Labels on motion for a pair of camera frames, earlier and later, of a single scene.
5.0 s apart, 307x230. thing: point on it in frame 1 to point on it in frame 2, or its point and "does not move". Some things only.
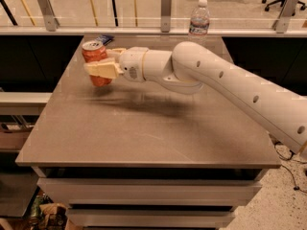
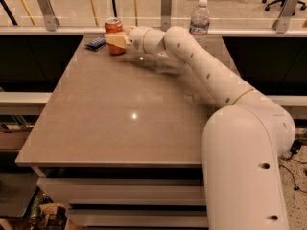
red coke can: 95,51 to 113,25
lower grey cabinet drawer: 150,218 does not move
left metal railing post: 47,9 does not move
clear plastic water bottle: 200,21 does not move
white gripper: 131,63 to 136,37
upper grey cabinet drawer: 152,191 does not move
